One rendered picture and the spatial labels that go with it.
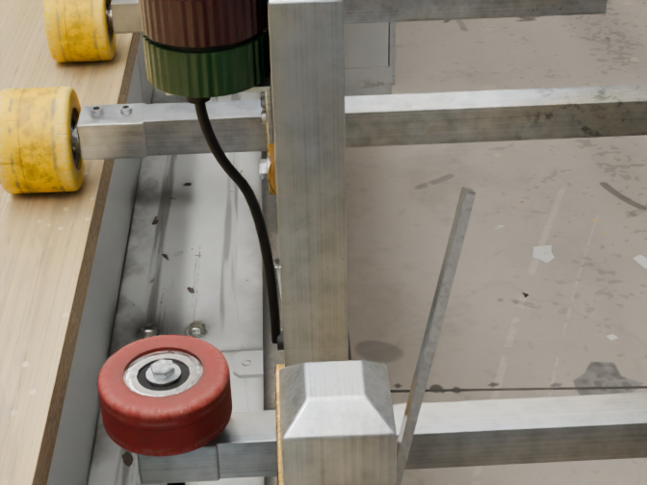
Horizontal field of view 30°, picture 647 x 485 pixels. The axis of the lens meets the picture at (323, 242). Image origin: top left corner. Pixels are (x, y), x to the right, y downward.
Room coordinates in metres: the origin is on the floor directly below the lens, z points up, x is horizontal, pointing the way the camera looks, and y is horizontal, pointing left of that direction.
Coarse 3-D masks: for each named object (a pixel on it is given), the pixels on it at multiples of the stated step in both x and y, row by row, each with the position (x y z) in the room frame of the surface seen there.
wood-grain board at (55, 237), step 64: (0, 0) 1.24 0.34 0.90; (0, 64) 1.06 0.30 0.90; (64, 64) 1.06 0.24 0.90; (128, 64) 1.07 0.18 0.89; (0, 192) 0.82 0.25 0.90; (64, 192) 0.81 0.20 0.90; (0, 256) 0.72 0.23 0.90; (64, 256) 0.72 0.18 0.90; (0, 320) 0.65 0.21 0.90; (64, 320) 0.64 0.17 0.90; (0, 384) 0.58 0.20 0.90; (64, 384) 0.60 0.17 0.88; (0, 448) 0.52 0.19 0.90
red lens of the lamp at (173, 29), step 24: (144, 0) 0.52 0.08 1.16; (168, 0) 0.51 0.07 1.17; (192, 0) 0.51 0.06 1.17; (216, 0) 0.51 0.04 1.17; (240, 0) 0.52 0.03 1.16; (264, 0) 0.53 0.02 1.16; (144, 24) 0.53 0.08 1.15; (168, 24) 0.51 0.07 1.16; (192, 24) 0.51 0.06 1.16; (216, 24) 0.51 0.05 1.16; (240, 24) 0.52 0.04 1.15; (264, 24) 0.53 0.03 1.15
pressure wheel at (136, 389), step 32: (128, 352) 0.60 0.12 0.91; (160, 352) 0.60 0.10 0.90; (192, 352) 0.60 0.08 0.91; (128, 384) 0.57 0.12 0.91; (160, 384) 0.57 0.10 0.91; (192, 384) 0.57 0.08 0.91; (224, 384) 0.57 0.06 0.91; (128, 416) 0.54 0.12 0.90; (160, 416) 0.54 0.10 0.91; (192, 416) 0.54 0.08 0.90; (224, 416) 0.56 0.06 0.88; (128, 448) 0.55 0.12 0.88; (160, 448) 0.54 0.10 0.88; (192, 448) 0.54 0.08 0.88
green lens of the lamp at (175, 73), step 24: (144, 48) 0.53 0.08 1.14; (240, 48) 0.52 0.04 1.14; (264, 48) 0.53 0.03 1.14; (168, 72) 0.52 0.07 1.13; (192, 72) 0.51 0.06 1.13; (216, 72) 0.51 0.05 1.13; (240, 72) 0.52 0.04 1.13; (264, 72) 0.53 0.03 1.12; (192, 96) 0.51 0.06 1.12; (216, 96) 0.51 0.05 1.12
